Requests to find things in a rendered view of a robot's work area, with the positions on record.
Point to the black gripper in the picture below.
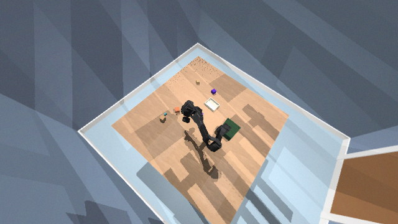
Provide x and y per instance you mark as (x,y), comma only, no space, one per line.
(186,116)

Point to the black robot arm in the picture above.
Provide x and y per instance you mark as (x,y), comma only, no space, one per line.
(198,119)

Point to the white shallow tray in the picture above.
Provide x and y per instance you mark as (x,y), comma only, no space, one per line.
(212,104)

